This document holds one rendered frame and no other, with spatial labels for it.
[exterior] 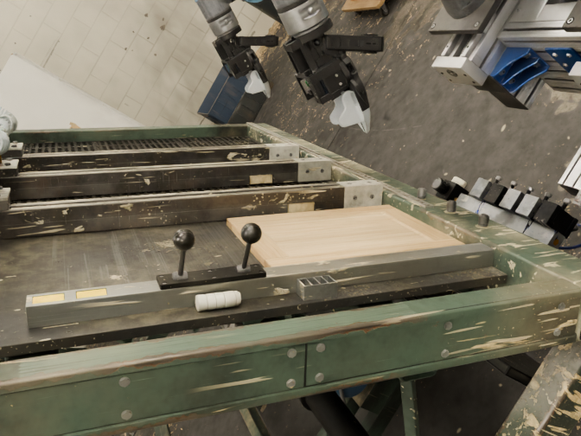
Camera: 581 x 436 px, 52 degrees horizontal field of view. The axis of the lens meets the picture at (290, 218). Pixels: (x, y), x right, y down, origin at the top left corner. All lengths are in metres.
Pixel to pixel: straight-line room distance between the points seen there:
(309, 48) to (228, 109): 4.69
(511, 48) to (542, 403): 0.92
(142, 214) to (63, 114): 3.63
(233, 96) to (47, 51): 1.94
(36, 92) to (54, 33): 1.48
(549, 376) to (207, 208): 0.90
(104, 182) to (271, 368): 1.12
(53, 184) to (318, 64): 1.08
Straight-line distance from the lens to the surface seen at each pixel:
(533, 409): 1.34
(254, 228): 1.04
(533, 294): 1.14
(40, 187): 1.89
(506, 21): 1.75
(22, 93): 5.13
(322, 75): 1.01
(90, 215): 1.54
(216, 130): 2.97
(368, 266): 1.21
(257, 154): 2.29
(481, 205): 1.72
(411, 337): 1.01
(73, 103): 5.13
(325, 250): 1.35
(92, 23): 6.52
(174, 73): 6.62
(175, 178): 1.92
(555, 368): 1.33
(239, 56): 1.66
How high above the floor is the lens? 1.87
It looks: 27 degrees down
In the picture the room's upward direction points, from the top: 61 degrees counter-clockwise
